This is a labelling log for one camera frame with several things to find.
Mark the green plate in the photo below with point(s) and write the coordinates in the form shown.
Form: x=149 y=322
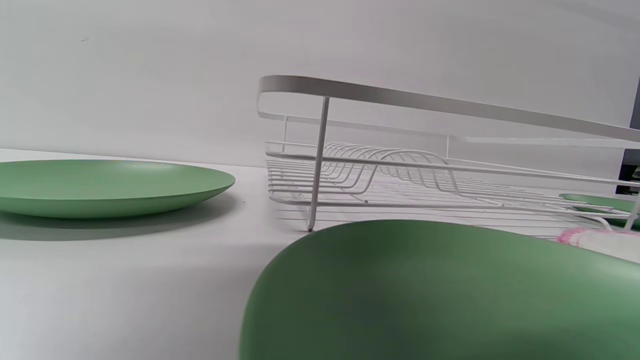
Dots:
x=600 y=201
x=430 y=295
x=100 y=187

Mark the white dish cloth pink edge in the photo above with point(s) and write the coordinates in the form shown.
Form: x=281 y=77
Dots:
x=607 y=242

